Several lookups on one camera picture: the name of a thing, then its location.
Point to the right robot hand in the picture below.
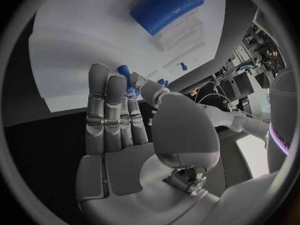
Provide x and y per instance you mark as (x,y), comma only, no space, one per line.
(128,172)

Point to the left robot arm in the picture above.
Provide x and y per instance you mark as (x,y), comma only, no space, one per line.
(222,118)

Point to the white task board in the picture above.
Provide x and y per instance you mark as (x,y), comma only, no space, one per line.
(93,41)

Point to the blue gear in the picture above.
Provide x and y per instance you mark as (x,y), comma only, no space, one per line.
(184,66)

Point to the cluttered workshop desk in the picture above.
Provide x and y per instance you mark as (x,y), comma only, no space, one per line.
(236,86)

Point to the large blue cylinder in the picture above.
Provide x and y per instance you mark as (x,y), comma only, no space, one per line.
(164,9)

